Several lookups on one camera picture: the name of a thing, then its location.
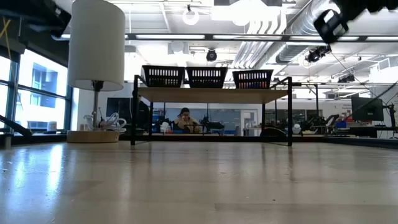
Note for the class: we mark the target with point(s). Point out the black slotted plastic basket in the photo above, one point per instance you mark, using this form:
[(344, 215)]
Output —
[(252, 79), (163, 76), (206, 77)]

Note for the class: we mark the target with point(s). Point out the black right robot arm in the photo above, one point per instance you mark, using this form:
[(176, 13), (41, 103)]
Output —
[(367, 6)]

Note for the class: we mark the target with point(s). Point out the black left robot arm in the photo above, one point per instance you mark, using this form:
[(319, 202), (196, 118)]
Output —
[(28, 15)]

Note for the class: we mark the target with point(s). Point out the dark monitor on arm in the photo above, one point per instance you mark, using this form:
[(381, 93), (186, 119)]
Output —
[(367, 109)]

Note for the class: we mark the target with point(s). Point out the black background robot arm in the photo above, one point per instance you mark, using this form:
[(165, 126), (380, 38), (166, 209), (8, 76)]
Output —
[(211, 124), (320, 121)]

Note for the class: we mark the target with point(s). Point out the black ceiling spotlight cluster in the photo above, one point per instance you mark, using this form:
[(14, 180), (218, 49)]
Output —
[(317, 54)]

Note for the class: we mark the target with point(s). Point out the table lamp with white shade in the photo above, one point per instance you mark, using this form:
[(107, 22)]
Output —
[(96, 46)]

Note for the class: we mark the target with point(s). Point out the white jug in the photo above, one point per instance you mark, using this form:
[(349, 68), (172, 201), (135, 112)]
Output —
[(297, 129)]

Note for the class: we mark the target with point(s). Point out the person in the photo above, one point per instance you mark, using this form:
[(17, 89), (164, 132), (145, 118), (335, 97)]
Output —
[(142, 115), (186, 121)]

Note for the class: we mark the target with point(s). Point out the wooden shelf riser black legs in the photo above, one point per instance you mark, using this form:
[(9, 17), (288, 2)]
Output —
[(211, 95)]

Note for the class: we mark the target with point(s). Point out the dark wall screen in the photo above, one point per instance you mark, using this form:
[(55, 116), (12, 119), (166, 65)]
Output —
[(119, 109)]

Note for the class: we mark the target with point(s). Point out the black ceiling light rail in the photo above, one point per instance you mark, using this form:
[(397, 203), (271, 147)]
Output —
[(208, 37)]

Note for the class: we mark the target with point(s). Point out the black ceiling dome camera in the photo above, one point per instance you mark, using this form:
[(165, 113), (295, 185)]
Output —
[(211, 56)]

